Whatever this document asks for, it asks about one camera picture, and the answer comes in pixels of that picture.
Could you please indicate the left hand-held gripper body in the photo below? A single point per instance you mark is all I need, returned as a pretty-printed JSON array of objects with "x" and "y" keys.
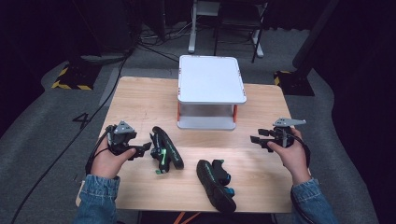
[{"x": 120, "y": 137}]

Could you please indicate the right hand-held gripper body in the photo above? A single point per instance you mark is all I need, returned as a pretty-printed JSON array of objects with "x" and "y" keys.
[{"x": 285, "y": 135}]

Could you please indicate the black shoe green trim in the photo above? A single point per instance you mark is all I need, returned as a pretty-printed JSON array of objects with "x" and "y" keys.
[{"x": 169, "y": 151}]

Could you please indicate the black shoe blue trim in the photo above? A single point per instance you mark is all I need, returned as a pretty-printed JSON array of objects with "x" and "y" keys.
[{"x": 213, "y": 183}]

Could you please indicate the white two-tier shoe rack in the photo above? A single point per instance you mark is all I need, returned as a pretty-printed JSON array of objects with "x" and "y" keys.
[{"x": 209, "y": 79}]

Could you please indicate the person's right hand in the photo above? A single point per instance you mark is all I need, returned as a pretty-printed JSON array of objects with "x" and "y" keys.
[{"x": 295, "y": 160}]

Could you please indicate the person's left hand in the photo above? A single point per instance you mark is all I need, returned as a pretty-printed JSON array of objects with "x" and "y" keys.
[{"x": 107, "y": 163}]

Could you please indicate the yellow-black striped stand base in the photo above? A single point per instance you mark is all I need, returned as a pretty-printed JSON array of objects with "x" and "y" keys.
[
  {"x": 294, "y": 82},
  {"x": 76, "y": 77}
]

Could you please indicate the dark slanted stand pole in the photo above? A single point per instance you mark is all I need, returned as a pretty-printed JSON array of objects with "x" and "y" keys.
[{"x": 314, "y": 34}]

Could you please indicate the black metal chair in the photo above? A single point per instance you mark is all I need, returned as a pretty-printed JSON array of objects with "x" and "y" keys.
[{"x": 241, "y": 21}]

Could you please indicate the white metal stand frame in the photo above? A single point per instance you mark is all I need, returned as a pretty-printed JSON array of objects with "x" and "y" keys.
[{"x": 192, "y": 28}]

